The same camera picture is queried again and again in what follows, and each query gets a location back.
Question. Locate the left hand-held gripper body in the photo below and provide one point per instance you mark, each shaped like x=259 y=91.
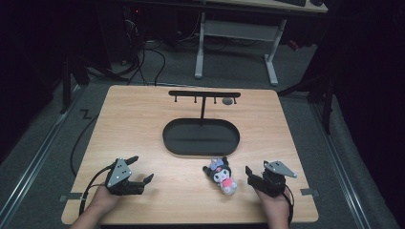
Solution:
x=119 y=179

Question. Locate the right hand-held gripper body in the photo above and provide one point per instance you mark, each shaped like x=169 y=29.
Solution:
x=273 y=178

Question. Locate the black hook stand with tray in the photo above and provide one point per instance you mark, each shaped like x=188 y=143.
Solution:
x=201 y=133

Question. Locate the person's left hand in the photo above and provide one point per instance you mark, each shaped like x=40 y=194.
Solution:
x=103 y=200

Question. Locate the person's right hand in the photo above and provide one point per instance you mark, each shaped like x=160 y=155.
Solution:
x=273 y=206

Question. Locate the grey tape strip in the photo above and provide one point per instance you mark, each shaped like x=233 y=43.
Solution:
x=70 y=197
x=309 y=191

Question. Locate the black stand leg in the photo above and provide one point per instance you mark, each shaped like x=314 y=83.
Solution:
x=66 y=86

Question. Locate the wooden desk top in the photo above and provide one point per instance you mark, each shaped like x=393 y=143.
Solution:
x=267 y=4

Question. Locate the black keyboard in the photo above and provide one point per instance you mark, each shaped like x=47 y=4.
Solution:
x=292 y=2

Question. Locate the white metal desk frame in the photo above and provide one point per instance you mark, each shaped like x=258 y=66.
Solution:
x=235 y=41

